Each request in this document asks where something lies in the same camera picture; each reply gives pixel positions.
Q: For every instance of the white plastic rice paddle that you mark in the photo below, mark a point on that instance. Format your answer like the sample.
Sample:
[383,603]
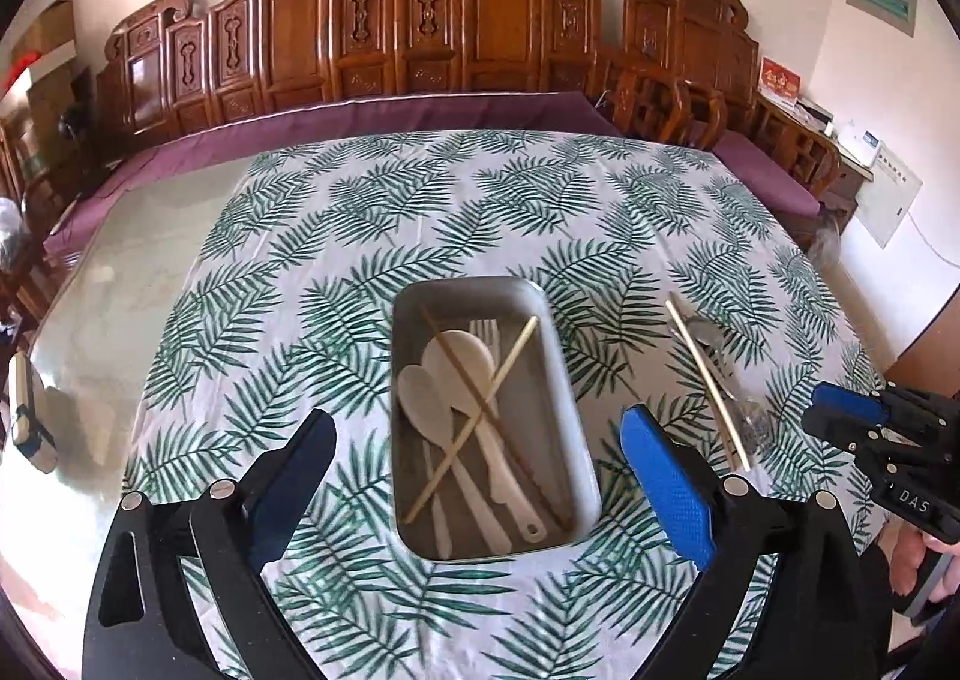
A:
[459,354]

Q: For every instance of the white plastic soup spoon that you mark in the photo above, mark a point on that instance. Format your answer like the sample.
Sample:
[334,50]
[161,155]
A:
[418,395]

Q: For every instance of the purple sofa cushion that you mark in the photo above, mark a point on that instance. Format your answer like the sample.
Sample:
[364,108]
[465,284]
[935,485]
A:
[300,129]

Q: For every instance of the white plastic fork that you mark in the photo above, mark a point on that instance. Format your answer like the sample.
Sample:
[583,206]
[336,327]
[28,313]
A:
[486,331]

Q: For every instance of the red standing card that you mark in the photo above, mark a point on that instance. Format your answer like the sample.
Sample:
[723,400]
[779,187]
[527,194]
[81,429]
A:
[780,82]

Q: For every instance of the leaf print tablecloth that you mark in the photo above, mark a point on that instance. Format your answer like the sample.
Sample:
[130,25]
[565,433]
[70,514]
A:
[337,238]

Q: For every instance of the carved wooden sofa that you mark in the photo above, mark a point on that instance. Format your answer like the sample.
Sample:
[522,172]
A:
[375,28]

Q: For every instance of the white blue handheld device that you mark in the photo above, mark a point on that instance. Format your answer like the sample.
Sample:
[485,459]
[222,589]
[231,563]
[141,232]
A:
[28,418]

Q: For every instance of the dark brown chopstick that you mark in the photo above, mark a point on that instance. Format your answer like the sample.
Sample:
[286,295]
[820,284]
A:
[525,459]

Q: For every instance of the person's right hand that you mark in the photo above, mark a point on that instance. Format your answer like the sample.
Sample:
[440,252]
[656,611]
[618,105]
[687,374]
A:
[904,571]

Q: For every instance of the purple armchair cushion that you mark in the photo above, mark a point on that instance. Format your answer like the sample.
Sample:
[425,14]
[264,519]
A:
[765,174]

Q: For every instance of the brown cardboard box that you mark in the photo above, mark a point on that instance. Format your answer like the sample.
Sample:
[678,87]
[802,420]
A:
[45,32]

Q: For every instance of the black standing fan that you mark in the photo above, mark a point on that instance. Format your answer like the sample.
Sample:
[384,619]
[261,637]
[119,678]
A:
[79,110]

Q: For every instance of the clear plastic spoon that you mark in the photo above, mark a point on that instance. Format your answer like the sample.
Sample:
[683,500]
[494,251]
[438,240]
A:
[711,334]

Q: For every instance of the white router box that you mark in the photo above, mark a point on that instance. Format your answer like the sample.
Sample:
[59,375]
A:
[856,144]

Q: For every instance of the carved wooden armchair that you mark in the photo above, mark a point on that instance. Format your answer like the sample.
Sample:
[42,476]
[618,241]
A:
[690,43]

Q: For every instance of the white wall panel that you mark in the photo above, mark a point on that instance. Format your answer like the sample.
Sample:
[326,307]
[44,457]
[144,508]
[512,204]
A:
[889,196]

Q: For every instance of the grey metal tray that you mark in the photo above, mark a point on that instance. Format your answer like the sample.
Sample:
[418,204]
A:
[559,380]

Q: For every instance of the crumpled clear plastic bag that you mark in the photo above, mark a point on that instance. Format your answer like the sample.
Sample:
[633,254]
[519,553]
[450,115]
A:
[11,223]

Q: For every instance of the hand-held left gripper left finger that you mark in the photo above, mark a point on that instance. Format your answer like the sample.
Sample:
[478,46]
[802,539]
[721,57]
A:
[292,485]

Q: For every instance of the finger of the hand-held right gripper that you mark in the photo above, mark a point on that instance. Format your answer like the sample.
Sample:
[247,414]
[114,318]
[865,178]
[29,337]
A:
[847,401]
[832,427]

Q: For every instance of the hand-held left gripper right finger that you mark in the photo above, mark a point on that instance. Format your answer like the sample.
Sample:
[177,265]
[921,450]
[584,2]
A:
[667,492]

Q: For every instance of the pale wooden chopstick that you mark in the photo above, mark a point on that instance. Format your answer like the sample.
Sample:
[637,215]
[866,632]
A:
[510,358]
[714,380]
[701,371]

